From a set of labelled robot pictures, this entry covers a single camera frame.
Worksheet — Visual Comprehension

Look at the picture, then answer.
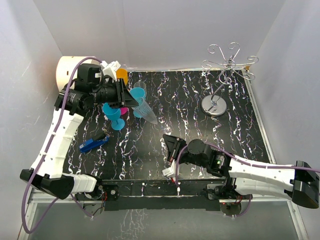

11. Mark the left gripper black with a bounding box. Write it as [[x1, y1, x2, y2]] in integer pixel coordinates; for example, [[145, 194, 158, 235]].
[[91, 77, 139, 109]]

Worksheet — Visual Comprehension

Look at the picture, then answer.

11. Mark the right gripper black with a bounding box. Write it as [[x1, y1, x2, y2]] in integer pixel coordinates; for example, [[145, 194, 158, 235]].
[[162, 134, 208, 168]]

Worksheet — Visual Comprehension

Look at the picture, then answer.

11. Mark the pink plastic wine glass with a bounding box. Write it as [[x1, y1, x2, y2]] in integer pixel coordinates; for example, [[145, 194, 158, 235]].
[[120, 107, 129, 115]]

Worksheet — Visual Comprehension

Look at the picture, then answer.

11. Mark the blue wine glass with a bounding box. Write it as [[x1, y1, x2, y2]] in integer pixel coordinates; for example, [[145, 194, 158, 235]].
[[130, 87, 146, 118], [102, 103, 125, 131]]

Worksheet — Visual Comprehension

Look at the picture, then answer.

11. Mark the clear glass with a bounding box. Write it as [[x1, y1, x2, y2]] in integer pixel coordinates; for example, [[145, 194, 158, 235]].
[[133, 81, 147, 91], [135, 99, 158, 125]]

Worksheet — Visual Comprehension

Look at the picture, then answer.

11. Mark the blue wine glass front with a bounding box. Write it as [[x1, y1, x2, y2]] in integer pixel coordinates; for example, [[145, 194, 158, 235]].
[[102, 103, 125, 131]]

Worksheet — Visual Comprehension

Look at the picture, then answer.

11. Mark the yellow plastic wine glass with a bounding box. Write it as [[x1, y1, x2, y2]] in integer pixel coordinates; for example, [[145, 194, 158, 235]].
[[116, 68, 128, 85]]

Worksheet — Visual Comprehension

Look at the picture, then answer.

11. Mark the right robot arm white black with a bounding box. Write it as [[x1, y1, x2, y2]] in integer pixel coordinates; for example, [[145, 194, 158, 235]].
[[162, 134, 320, 209]]

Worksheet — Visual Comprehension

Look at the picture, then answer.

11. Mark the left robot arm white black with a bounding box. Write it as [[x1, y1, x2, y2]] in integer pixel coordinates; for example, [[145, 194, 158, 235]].
[[19, 62, 138, 200]]

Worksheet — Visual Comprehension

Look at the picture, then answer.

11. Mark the blue black clip tool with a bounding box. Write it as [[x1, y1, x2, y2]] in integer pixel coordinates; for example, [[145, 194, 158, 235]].
[[79, 133, 109, 153]]

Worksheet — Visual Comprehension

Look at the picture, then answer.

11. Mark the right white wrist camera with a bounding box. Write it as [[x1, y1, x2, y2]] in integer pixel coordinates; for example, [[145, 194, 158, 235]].
[[162, 161, 176, 179]]

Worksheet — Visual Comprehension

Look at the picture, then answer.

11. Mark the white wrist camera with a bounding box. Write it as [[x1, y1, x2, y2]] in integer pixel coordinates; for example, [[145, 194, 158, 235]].
[[162, 161, 176, 179], [100, 61, 121, 80]]

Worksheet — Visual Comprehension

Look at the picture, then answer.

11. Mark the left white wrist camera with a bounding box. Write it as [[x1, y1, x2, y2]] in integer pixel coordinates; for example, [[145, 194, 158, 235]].
[[100, 61, 121, 80]]

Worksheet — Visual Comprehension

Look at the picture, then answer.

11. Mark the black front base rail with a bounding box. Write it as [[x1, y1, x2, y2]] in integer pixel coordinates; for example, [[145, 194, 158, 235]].
[[101, 178, 241, 212]]

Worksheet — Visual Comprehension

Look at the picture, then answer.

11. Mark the silver wire glass rack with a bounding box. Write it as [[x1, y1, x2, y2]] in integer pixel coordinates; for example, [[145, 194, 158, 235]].
[[201, 42, 259, 117]]

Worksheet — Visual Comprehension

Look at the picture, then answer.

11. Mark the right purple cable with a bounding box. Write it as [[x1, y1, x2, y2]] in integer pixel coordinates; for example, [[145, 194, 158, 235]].
[[173, 143, 320, 218]]

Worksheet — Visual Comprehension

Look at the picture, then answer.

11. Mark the purple cable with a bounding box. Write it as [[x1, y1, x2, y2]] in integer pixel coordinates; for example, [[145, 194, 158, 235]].
[[173, 143, 320, 218], [21, 56, 107, 235]]

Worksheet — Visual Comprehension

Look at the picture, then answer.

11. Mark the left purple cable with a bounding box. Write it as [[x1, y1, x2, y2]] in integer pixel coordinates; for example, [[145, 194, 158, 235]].
[[21, 56, 107, 235]]

